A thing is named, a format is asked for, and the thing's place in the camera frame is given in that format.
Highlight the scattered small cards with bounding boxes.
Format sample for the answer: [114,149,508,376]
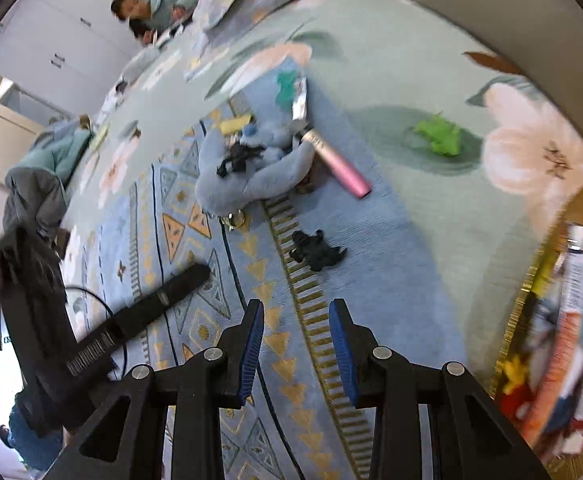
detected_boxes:
[102,35,185,113]

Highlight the grey cloth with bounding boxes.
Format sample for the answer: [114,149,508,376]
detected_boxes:
[2,166,71,247]

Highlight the green floral mat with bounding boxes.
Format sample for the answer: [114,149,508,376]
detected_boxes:
[66,0,583,411]

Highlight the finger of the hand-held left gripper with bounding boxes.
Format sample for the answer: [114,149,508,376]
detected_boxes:
[64,262,212,378]

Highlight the black cable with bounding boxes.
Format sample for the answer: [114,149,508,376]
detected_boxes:
[63,285,118,372]

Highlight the yellow small packet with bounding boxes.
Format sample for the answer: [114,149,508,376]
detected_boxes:
[220,115,253,135]

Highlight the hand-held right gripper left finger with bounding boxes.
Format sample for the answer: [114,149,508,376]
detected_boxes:
[42,298,266,480]

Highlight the pink cosmetic tube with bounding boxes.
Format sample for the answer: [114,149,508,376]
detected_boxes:
[299,127,373,200]

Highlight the pile of colourful snack packets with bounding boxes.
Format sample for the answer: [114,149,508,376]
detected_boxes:
[501,222,583,461]

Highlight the teal cloth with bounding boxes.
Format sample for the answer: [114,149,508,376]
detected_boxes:
[28,115,96,187]

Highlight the white wardrobe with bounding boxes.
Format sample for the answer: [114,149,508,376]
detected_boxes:
[0,0,148,111]

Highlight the round golden basket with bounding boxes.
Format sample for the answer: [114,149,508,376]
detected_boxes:
[489,179,583,477]

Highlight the silver green snack wrapper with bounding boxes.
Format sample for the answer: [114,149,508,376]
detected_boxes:
[276,72,311,123]

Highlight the green toy figure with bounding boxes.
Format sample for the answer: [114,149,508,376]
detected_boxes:
[410,113,465,157]

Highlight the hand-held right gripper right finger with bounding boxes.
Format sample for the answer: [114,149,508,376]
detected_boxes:
[328,298,552,480]

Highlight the person's jeans leg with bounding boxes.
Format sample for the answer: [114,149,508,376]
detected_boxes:
[0,390,68,472]

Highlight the blue plush toy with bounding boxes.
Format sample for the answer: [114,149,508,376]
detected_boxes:
[194,122,318,213]

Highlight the black toy figure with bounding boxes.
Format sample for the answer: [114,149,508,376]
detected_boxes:
[216,143,268,179]
[290,228,347,274]

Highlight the grey sofa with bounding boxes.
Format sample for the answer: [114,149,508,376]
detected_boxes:
[331,0,583,183]

